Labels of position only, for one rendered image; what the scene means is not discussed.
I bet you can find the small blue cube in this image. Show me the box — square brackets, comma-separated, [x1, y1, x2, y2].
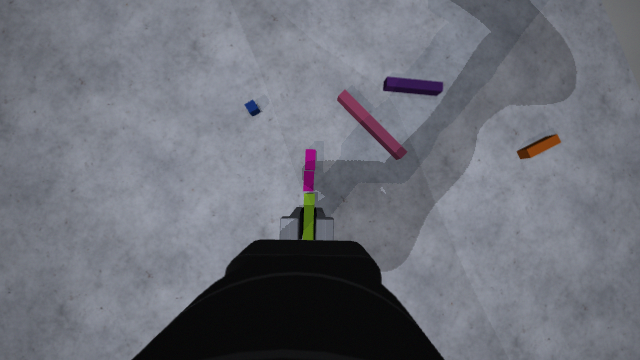
[244, 100, 260, 117]

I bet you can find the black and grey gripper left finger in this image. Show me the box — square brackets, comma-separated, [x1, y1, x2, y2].
[279, 207, 304, 240]

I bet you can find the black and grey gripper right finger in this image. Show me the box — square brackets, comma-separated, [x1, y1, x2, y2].
[313, 207, 334, 240]

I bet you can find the purple rod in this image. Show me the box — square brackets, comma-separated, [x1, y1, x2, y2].
[383, 77, 443, 96]

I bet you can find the orange rod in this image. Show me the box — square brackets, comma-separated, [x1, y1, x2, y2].
[517, 134, 561, 159]

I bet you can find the pink rod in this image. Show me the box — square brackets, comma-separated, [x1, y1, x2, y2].
[337, 90, 407, 160]

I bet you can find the lime green rectangular bar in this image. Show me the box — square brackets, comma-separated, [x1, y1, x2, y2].
[303, 193, 315, 240]

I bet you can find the magenta rod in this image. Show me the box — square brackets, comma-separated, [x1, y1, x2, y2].
[303, 171, 314, 192]
[305, 149, 316, 170]

